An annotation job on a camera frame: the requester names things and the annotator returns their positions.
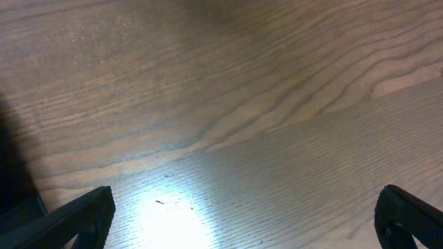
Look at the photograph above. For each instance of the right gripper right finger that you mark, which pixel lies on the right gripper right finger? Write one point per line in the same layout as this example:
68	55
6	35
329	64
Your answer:
401	219

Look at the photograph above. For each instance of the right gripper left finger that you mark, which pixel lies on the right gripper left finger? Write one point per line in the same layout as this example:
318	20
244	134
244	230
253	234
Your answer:
87	219

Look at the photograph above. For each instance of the black gift box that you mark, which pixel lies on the black gift box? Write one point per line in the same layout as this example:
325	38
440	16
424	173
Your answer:
20	199

